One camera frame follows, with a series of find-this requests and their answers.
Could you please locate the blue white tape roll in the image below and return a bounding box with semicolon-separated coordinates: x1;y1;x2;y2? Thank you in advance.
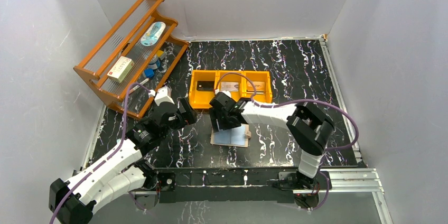
147;54;161;70

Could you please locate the yellow small block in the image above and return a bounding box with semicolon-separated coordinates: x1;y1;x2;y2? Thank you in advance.
156;50;167;60

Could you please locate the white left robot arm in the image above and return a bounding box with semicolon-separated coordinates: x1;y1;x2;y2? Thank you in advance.
49;98;197;223

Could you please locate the silver card in tray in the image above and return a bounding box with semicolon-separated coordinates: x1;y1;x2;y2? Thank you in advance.
219;81;239;92

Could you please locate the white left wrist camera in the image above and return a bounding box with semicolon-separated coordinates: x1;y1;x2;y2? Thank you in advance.
148;86;174;106

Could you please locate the light blue oval case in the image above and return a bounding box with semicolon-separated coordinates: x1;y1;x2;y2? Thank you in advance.
140;21;166;46

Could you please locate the white leather card holder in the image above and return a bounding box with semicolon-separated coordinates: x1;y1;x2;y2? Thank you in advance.
210;124;251;148

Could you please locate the orange wooden shelf rack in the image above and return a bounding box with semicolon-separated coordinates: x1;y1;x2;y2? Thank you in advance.
73;0;189;119

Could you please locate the white marker pen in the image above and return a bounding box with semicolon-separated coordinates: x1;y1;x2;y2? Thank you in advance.
129;78;150;94

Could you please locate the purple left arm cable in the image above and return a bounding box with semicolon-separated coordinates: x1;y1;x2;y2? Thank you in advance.
49;82;155;224

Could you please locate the blue cube block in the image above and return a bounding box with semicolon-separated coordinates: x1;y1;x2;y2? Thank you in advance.
143;68;154;79

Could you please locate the gold card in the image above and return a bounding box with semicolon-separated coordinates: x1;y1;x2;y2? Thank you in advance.
247;81;266;94

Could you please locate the yellow three-compartment plastic tray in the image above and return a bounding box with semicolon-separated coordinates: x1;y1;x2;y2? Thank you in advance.
189;70;273;109

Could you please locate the white red-print box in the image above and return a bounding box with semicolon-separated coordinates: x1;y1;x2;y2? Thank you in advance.
107;56;135;83

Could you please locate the black credit card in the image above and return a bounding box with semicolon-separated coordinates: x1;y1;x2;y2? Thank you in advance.
196;81;214;91

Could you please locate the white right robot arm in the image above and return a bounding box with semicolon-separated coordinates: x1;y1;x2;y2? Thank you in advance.
209;91;335;189

